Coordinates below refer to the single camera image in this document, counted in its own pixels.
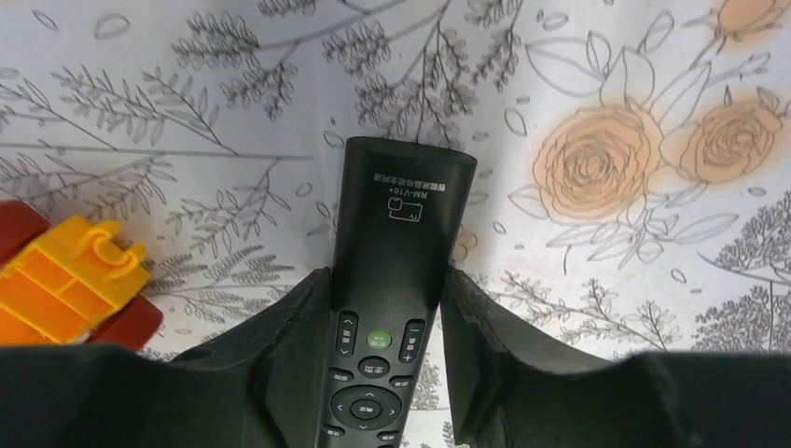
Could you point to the floral table mat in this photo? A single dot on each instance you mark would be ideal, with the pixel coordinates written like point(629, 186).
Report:
point(632, 192)

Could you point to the orange toy car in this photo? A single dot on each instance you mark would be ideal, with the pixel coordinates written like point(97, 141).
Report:
point(71, 283)

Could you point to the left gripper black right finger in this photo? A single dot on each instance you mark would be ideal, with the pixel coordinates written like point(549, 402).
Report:
point(512, 385)

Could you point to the black remote control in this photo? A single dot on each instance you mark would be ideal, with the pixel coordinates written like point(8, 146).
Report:
point(400, 210)

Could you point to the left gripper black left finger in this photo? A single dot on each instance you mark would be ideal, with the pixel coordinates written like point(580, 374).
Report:
point(255, 385)

